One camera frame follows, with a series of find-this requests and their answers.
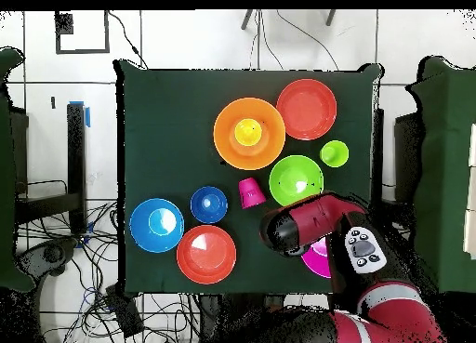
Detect large orange bowl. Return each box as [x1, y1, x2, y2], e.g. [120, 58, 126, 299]
[212, 97, 287, 172]

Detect yellow cup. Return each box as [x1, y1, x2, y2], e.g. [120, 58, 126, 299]
[233, 118, 264, 148]

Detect red-orange bowl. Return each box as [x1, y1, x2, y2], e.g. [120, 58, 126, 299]
[176, 224, 238, 285]
[275, 78, 338, 141]

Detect large pink bowl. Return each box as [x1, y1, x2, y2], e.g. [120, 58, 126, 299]
[300, 236, 332, 280]

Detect white box stack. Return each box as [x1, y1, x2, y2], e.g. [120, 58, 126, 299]
[462, 123, 476, 261]

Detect raspberry red cup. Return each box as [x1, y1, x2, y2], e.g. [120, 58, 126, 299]
[237, 177, 268, 210]

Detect small dark blue bowl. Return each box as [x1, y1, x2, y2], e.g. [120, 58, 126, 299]
[190, 185, 229, 225]

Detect green bowl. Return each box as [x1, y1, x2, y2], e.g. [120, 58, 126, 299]
[268, 154, 324, 207]

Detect light blue bowl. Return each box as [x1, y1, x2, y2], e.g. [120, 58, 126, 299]
[128, 197, 186, 254]

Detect dark green table cloth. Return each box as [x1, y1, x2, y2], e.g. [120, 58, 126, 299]
[112, 59, 384, 297]

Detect light green cup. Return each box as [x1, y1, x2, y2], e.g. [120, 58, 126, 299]
[319, 139, 350, 168]

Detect black metal stand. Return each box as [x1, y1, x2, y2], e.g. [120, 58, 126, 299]
[14, 102, 88, 235]

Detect blue tape strip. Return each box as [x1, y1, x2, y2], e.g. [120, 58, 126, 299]
[68, 99, 91, 128]

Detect black power brick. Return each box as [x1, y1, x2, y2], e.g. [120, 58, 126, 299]
[103, 283, 146, 338]

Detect green clothed side table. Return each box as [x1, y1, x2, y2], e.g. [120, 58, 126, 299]
[0, 46, 36, 293]
[404, 55, 476, 300]

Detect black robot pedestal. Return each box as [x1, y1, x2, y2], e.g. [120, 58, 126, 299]
[198, 294, 285, 343]

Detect black floor cable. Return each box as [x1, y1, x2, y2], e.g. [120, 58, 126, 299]
[274, 9, 340, 72]
[107, 9, 150, 70]

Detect tangle of floor cables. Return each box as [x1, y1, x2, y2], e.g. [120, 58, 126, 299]
[16, 201, 202, 343]

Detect black pedestal foot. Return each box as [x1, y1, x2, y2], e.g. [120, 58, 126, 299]
[16, 237, 79, 281]

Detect black square floor frame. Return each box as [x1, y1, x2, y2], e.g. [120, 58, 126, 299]
[54, 9, 112, 55]

